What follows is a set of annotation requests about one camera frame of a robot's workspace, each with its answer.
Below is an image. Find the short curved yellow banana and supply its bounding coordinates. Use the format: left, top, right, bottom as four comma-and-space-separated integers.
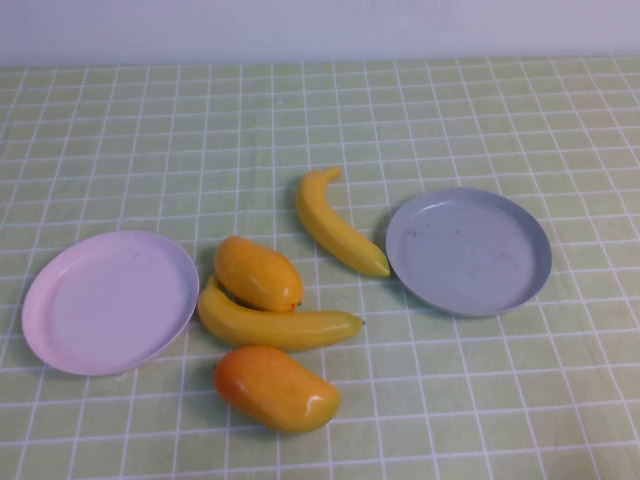
295, 166, 392, 279

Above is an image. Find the plain yellow mango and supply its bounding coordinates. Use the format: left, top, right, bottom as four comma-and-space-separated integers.
213, 235, 305, 314

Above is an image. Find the long yellow banana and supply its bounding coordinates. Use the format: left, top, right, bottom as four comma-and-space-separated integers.
196, 273, 366, 353

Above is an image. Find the orange-red blushed mango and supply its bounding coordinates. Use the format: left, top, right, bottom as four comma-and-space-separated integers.
214, 345, 342, 434

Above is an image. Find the grey-blue round plate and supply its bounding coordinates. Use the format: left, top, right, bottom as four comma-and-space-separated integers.
385, 186, 554, 318

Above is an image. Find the pink round plate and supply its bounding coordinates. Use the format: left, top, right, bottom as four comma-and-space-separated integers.
21, 229, 200, 377

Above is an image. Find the green checked tablecloth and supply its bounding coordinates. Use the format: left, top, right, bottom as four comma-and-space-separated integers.
0, 55, 640, 480

